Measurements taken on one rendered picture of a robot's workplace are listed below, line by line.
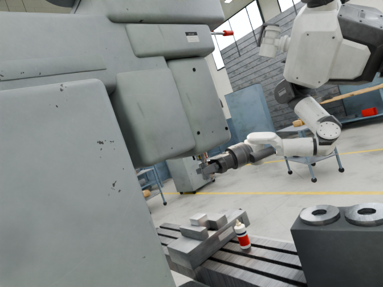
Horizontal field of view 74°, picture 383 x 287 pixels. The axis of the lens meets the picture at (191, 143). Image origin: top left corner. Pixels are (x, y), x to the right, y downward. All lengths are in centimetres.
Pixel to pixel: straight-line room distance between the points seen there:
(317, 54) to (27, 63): 86
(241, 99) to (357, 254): 644
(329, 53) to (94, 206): 85
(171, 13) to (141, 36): 14
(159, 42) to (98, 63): 20
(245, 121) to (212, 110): 614
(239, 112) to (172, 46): 625
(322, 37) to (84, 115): 78
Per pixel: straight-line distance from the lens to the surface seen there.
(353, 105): 854
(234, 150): 96
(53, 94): 51
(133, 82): 70
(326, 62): 103
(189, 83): 84
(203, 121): 83
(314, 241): 70
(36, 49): 67
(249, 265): 97
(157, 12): 84
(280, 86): 119
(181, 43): 85
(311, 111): 111
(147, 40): 78
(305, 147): 102
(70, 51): 69
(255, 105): 689
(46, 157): 48
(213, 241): 109
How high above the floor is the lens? 141
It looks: 4 degrees down
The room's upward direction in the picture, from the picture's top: 19 degrees counter-clockwise
